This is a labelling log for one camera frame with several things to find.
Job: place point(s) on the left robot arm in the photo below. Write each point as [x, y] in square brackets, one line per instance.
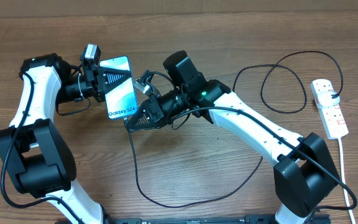
[34, 155]

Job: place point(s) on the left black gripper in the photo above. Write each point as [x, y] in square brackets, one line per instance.
[99, 79]

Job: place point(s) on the white power strip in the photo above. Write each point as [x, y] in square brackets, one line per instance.
[332, 118]

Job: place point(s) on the Galaxy S24 smartphone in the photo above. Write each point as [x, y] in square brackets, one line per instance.
[121, 102]

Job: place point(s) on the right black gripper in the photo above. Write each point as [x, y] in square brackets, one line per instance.
[157, 115]

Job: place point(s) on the white charger plug adapter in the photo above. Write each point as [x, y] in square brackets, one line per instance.
[326, 99]

